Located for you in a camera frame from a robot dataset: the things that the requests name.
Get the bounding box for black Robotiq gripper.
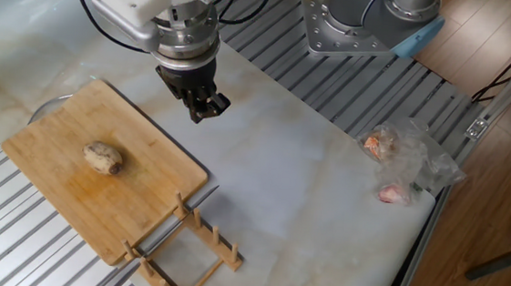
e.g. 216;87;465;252
150;55;234;128

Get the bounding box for steel cleaver knife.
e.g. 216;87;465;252
134;178;220;264

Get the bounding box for marble pattern table mat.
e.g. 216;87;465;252
0;0;453;286

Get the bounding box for wooden peg rack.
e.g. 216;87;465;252
118;186;250;286

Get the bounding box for bamboo cutting board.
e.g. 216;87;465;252
0;71;216;273

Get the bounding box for clear plastic bag with food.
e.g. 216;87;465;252
352;113;471;210

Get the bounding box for dark chair leg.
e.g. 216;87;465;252
463;235;511;285

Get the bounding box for aluminium frame beam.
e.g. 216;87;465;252
388;17;511;286

